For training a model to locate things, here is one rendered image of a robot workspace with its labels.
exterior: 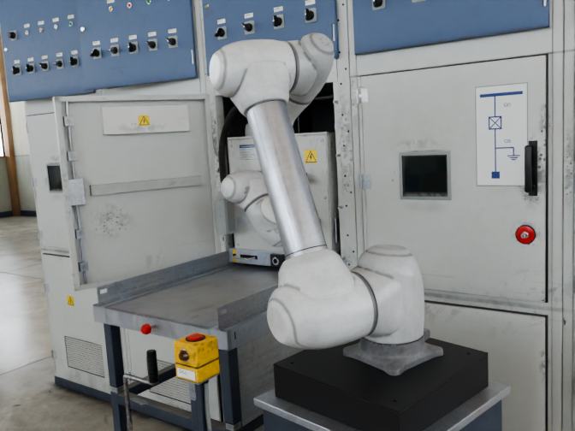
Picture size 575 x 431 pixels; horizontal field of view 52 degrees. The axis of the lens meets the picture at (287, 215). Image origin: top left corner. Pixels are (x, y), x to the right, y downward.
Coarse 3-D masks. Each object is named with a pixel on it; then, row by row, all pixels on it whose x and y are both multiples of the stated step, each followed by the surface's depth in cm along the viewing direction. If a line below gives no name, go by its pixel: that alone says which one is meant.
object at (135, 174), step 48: (96, 96) 227; (144, 96) 237; (192, 96) 247; (96, 144) 232; (144, 144) 241; (192, 144) 252; (96, 192) 232; (144, 192) 243; (192, 192) 254; (96, 240) 235; (144, 240) 245; (192, 240) 255
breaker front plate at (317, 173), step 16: (240, 144) 244; (304, 144) 226; (320, 144) 222; (240, 160) 246; (256, 160) 241; (304, 160) 227; (320, 160) 223; (320, 176) 224; (320, 192) 225; (240, 208) 249; (320, 208) 226; (240, 224) 250; (240, 240) 252; (256, 240) 247
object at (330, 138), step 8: (248, 136) 241; (328, 136) 220; (328, 144) 220; (328, 152) 221; (328, 160) 221; (328, 168) 221; (336, 168) 226; (328, 176) 222; (336, 176) 226; (336, 184) 226; (336, 192) 226; (336, 200) 227; (336, 208) 227; (336, 216) 227; (336, 248) 227
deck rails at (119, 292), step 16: (208, 256) 245; (224, 256) 253; (160, 272) 225; (176, 272) 231; (192, 272) 238; (208, 272) 245; (112, 288) 207; (128, 288) 213; (144, 288) 219; (160, 288) 222; (272, 288) 190; (112, 304) 204; (224, 304) 172; (240, 304) 178; (256, 304) 184; (224, 320) 172; (240, 320) 178
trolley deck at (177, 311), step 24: (168, 288) 223; (192, 288) 221; (216, 288) 219; (240, 288) 217; (264, 288) 215; (96, 312) 204; (120, 312) 196; (144, 312) 193; (168, 312) 192; (192, 312) 190; (264, 312) 186; (168, 336) 184; (216, 336) 171; (240, 336) 173
